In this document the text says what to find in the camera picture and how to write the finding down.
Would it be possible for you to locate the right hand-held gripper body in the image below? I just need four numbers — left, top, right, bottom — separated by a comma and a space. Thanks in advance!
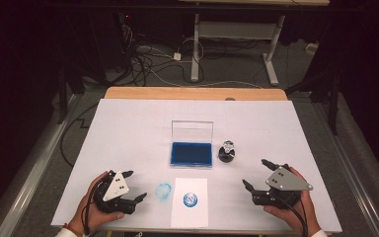
251, 163, 314, 210

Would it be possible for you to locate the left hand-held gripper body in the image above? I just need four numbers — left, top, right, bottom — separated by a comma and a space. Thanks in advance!
93, 170, 136, 215

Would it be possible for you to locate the crystal knob stamp black base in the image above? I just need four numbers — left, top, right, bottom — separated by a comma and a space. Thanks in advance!
218, 140, 237, 163

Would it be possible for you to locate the person's left hand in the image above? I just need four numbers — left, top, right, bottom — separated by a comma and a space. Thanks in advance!
67, 171, 126, 235

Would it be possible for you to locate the person's right hand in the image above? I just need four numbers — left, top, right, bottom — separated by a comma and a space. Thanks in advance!
264, 166, 323, 237

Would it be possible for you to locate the small clear blue cap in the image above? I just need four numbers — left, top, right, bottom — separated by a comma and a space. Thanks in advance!
154, 182, 173, 201

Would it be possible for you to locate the white table cover sheet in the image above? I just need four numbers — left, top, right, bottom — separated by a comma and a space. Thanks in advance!
50, 98, 343, 234

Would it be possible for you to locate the white paper sheet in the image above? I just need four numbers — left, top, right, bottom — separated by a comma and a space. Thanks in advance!
170, 177, 209, 229

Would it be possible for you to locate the blue ink pad box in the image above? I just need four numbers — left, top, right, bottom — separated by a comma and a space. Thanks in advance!
170, 119, 215, 170

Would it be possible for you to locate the person's left white sleeve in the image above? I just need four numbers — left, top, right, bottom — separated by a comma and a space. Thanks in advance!
54, 227, 80, 237

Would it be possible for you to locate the black stand leg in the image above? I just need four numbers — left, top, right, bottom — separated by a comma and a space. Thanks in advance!
56, 62, 71, 125
327, 73, 341, 136

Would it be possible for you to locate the wooden table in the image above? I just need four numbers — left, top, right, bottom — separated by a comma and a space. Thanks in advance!
92, 86, 334, 237

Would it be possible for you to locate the small white floor box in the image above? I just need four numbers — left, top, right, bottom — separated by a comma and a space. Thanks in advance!
305, 41, 320, 55

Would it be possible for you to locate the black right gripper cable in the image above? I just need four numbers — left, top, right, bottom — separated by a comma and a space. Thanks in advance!
271, 193, 309, 237

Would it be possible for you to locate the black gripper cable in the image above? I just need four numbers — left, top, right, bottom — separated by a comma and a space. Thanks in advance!
271, 193, 309, 237
82, 179, 106, 237

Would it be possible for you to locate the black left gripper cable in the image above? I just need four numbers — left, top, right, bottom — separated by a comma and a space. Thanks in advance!
82, 179, 106, 237

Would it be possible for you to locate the metal floor rail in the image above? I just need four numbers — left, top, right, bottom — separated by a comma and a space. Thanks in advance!
310, 100, 379, 237
0, 93, 84, 237

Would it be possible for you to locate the black floor cable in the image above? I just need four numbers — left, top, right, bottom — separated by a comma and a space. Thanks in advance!
59, 103, 100, 168

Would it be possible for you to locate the white floor cable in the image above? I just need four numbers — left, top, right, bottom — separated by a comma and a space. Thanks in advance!
149, 68, 265, 90

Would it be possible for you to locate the tangle of black floor cables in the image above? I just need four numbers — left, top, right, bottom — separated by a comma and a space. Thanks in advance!
119, 24, 206, 87

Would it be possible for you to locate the white metal desk frame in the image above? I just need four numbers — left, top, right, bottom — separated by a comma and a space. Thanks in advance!
178, 0, 331, 87

